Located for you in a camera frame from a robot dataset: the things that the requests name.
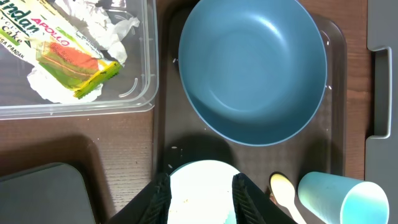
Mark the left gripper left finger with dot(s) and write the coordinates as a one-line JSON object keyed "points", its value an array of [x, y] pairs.
{"points": [[149, 206]]}

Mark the pale yellow spoon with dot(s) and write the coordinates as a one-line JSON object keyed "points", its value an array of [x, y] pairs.
{"points": [[284, 193]]}

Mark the crumpled white tissue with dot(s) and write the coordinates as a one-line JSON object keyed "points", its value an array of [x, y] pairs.
{"points": [[95, 24]]}

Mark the dark brown serving tray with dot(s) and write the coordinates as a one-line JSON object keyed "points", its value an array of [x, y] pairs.
{"points": [[180, 136]]}

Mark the green snack wrapper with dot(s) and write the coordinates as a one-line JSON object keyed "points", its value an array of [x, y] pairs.
{"points": [[35, 32]]}

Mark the light blue cup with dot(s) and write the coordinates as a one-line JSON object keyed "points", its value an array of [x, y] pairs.
{"points": [[340, 200]]}

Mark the clear plastic bin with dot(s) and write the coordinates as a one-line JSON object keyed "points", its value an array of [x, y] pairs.
{"points": [[133, 89]]}

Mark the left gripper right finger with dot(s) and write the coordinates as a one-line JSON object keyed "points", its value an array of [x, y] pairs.
{"points": [[253, 206]]}

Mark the large blue bowl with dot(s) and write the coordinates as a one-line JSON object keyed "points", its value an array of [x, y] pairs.
{"points": [[255, 71]]}

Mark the small bowl with rice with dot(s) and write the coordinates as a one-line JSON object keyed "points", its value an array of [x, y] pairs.
{"points": [[202, 193]]}

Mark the black bin lid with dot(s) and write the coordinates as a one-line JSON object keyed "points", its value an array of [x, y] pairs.
{"points": [[53, 193]]}

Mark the grey dishwasher rack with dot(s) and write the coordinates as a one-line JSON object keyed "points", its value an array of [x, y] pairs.
{"points": [[381, 147]]}

